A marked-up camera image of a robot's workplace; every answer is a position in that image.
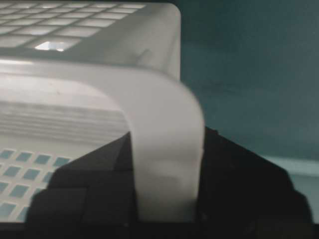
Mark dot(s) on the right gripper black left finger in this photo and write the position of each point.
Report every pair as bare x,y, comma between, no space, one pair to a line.
88,198

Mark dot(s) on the white plastic perforated basket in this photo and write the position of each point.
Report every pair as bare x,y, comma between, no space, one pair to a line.
77,75

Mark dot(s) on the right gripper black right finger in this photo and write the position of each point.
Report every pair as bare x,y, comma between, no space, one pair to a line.
244,196

